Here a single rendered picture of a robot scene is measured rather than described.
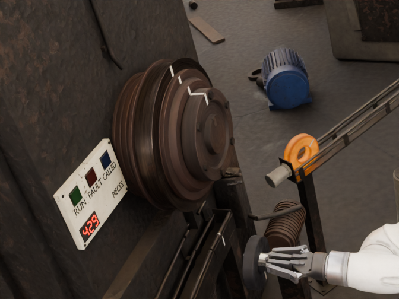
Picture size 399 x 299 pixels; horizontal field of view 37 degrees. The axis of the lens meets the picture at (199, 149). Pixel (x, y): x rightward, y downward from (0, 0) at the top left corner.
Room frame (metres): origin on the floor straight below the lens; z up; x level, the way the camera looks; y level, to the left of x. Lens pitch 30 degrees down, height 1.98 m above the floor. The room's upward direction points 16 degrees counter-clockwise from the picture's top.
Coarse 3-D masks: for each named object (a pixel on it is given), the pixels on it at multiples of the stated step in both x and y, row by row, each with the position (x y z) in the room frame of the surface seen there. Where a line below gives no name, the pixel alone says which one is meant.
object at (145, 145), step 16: (160, 64) 1.65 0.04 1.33; (176, 64) 1.62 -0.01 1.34; (192, 64) 1.70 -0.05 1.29; (160, 80) 1.52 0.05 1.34; (208, 80) 1.77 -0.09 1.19; (144, 96) 1.51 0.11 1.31; (160, 96) 1.50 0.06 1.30; (144, 112) 1.47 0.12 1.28; (144, 128) 1.44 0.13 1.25; (144, 144) 1.42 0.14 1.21; (144, 160) 1.41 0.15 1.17; (160, 160) 1.41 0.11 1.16; (144, 176) 1.41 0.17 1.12; (160, 176) 1.39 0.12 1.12; (160, 192) 1.41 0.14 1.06; (208, 192) 1.59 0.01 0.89; (176, 208) 1.42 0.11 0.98; (192, 208) 1.48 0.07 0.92
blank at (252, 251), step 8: (248, 240) 1.28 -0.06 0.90; (256, 240) 1.27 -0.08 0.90; (264, 240) 1.30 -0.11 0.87; (248, 248) 1.25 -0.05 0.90; (256, 248) 1.25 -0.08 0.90; (264, 248) 1.29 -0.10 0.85; (248, 256) 1.23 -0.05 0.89; (256, 256) 1.24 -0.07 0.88; (248, 264) 1.22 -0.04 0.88; (256, 264) 1.23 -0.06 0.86; (248, 272) 1.21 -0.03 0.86; (256, 272) 1.22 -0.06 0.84; (264, 272) 1.27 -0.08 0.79; (248, 280) 1.20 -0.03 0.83; (256, 280) 1.21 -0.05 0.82; (264, 280) 1.26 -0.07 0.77; (248, 288) 1.22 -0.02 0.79; (256, 288) 1.21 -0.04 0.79
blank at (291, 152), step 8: (296, 136) 1.94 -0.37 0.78; (304, 136) 1.93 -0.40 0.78; (312, 136) 1.95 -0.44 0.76; (288, 144) 1.93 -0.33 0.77; (296, 144) 1.91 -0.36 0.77; (304, 144) 1.92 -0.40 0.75; (312, 144) 1.94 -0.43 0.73; (288, 152) 1.90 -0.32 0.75; (296, 152) 1.91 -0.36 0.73; (312, 152) 1.94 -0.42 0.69; (288, 160) 1.89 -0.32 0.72; (296, 160) 1.90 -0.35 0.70; (304, 160) 1.93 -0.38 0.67; (312, 160) 1.93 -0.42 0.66
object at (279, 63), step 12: (264, 60) 3.85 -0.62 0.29; (276, 60) 3.72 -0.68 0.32; (288, 60) 3.63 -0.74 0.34; (300, 60) 3.74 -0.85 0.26; (264, 72) 3.71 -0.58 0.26; (276, 72) 3.53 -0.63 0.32; (288, 72) 3.49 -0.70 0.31; (300, 72) 3.49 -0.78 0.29; (264, 84) 3.64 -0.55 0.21; (276, 84) 3.49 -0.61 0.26; (288, 84) 3.47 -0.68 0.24; (300, 84) 3.46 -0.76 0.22; (276, 96) 3.49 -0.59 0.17; (288, 96) 3.48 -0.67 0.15; (300, 96) 3.46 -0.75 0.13; (276, 108) 3.62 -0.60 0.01; (288, 108) 3.50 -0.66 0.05
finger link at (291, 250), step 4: (276, 248) 1.28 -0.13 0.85; (280, 248) 1.27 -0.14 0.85; (284, 248) 1.27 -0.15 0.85; (288, 248) 1.26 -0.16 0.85; (292, 248) 1.26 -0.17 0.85; (296, 248) 1.26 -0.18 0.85; (300, 248) 1.25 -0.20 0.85; (304, 248) 1.25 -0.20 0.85; (280, 252) 1.27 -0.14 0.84; (284, 252) 1.26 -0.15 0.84; (288, 252) 1.26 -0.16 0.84; (292, 252) 1.25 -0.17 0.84; (296, 252) 1.25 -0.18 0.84
